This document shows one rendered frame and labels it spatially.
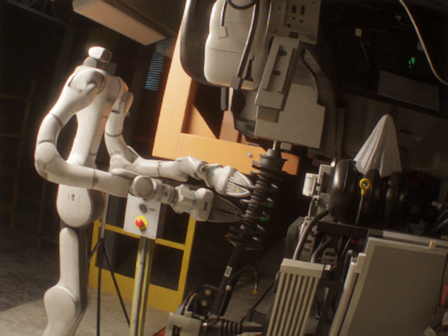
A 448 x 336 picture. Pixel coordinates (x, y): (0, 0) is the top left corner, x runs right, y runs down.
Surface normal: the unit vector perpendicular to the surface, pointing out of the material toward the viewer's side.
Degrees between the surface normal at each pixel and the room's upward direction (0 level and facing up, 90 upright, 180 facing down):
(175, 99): 90
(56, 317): 90
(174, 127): 90
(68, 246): 90
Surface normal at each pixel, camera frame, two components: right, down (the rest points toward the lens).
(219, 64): -0.22, 0.00
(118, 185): 0.25, 0.00
